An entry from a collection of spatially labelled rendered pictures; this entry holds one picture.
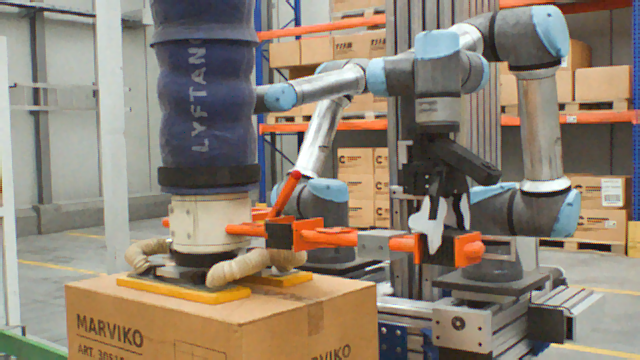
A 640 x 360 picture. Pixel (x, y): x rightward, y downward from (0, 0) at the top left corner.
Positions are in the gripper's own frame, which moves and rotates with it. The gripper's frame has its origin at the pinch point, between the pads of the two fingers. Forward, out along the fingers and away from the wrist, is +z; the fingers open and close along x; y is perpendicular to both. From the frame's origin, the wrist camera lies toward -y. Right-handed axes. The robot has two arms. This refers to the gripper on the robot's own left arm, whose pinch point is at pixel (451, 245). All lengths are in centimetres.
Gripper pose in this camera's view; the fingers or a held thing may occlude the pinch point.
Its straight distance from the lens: 118.5
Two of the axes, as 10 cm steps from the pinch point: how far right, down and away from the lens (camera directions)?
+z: 0.2, 10.0, 0.4
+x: -6.5, 0.5, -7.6
